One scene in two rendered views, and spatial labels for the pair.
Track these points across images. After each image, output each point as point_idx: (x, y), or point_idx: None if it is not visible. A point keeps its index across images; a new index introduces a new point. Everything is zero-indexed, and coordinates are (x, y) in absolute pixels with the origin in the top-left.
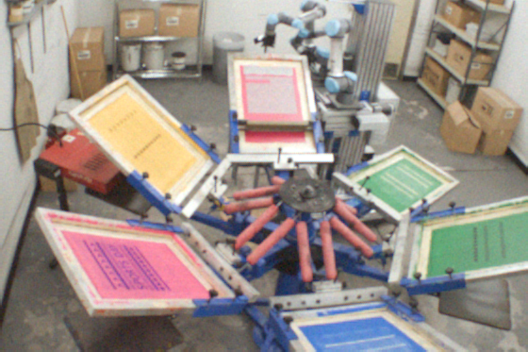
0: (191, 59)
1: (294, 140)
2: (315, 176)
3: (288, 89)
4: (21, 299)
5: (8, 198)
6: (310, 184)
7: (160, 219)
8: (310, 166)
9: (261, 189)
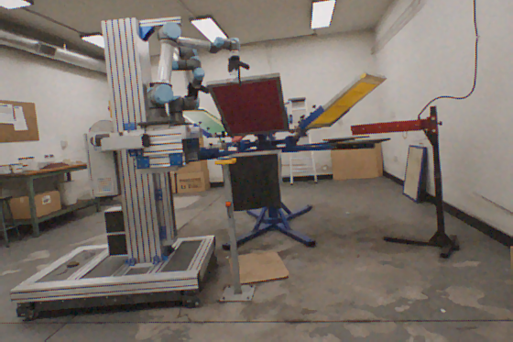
0: None
1: (244, 128)
2: (175, 241)
3: (234, 104)
4: (460, 226)
5: (506, 186)
6: None
7: (360, 270)
8: (150, 273)
9: None
